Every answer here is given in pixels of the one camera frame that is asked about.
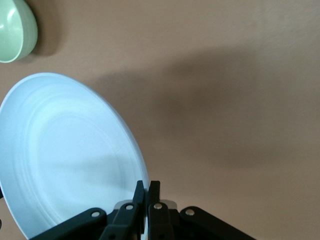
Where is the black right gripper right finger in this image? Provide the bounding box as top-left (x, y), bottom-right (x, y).
top-left (147, 180), bottom-right (257, 240)

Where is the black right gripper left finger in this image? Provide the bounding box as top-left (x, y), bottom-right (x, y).
top-left (29, 180), bottom-right (146, 240)

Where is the light blue plate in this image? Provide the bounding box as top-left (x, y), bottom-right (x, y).
top-left (0, 72), bottom-right (149, 240)

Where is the green bowl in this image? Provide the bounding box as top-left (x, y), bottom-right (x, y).
top-left (0, 0), bottom-right (39, 64)

